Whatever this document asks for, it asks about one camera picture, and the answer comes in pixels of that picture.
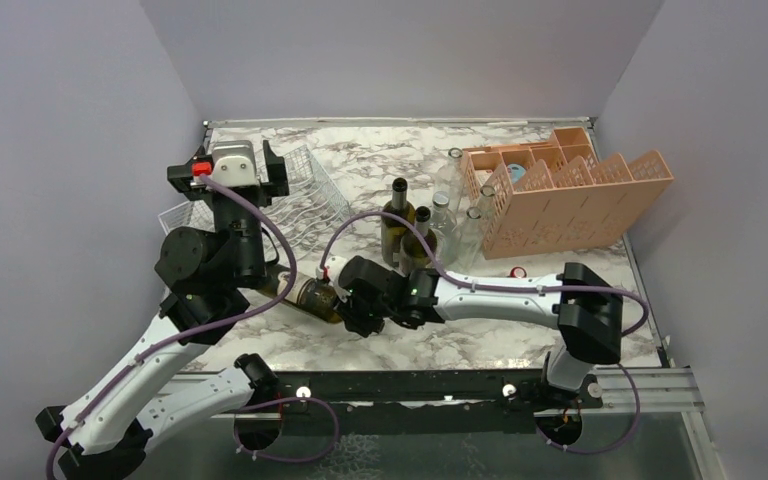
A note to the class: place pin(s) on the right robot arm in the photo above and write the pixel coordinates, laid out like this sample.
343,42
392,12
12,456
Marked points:
577,303

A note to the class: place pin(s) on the green wine bottle front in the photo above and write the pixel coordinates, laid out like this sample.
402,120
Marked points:
306,294

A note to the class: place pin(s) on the peach plastic crate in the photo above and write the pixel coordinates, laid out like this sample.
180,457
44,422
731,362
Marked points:
558,195

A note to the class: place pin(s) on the clear glass bottle middle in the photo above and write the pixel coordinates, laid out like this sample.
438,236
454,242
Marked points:
469,238

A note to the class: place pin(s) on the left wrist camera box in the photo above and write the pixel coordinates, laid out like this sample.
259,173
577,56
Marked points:
231,164

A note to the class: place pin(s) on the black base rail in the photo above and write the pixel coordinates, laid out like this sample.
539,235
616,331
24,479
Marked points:
413,402

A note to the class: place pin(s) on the clear glass bottle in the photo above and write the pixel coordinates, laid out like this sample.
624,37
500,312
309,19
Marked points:
449,183
469,238
486,205

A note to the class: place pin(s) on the clear glass bottle back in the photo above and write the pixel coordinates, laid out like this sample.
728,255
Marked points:
449,183

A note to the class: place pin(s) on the green bottle silver neck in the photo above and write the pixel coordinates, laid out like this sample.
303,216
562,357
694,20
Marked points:
391,230

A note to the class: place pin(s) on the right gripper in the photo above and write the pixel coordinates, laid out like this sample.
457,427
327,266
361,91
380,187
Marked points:
353,322

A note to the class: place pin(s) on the green bottle black neck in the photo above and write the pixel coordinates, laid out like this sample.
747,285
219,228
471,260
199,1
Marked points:
416,251

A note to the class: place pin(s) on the white wire wine rack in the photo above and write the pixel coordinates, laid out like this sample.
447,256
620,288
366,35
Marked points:
307,217

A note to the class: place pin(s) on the red black bottle stopper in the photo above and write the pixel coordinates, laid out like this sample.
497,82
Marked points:
517,272

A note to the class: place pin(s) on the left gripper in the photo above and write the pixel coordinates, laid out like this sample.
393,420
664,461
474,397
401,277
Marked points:
182,177

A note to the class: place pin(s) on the clear glass bottle right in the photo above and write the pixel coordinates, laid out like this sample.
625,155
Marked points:
486,205

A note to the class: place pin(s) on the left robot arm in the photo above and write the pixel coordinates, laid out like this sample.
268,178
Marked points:
108,432

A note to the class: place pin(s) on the clear bottle silver cap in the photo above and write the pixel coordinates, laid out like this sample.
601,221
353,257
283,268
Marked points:
442,222

